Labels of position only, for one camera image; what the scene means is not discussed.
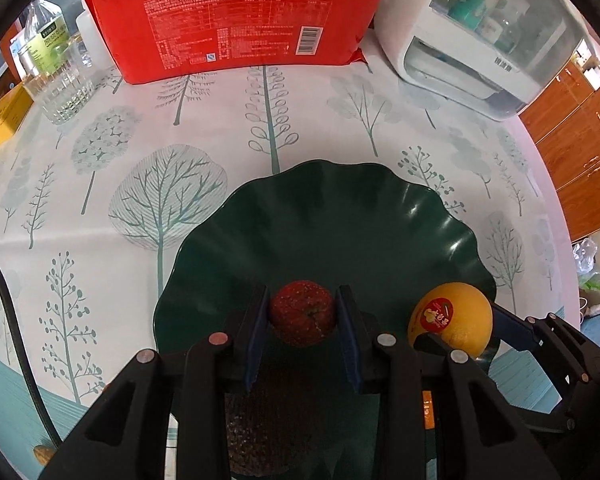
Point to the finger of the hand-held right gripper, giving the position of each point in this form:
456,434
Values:
512,332
430,344

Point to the red lychee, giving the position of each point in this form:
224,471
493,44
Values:
302,310

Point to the clear ribbed glass tumbler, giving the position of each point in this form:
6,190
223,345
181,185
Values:
60,90

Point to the clear plastic bag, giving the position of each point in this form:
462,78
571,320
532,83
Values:
590,260

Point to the brown wooden cabinet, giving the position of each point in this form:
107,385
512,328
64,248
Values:
580,150

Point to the clear plastic bottle green label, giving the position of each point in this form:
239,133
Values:
47,25

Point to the tree-printed tablecloth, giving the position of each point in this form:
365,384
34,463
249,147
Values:
180,210

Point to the orange with red sticker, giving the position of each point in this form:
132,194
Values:
460,315

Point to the white countertop sterilizer appliance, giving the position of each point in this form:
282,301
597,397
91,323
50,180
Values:
460,75

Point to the dark green wavy plate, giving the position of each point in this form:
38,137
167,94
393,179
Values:
330,230

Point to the red paper cup package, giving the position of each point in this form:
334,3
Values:
230,25

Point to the brown fuzzy round fruit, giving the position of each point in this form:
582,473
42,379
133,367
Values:
260,425

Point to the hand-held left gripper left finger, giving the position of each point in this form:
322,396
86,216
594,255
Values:
257,340

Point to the white squeeze bottle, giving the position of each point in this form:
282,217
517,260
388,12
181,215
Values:
87,30

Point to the yellow cardboard box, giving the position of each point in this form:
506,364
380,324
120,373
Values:
0,125

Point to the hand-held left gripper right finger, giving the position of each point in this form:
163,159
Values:
350,340

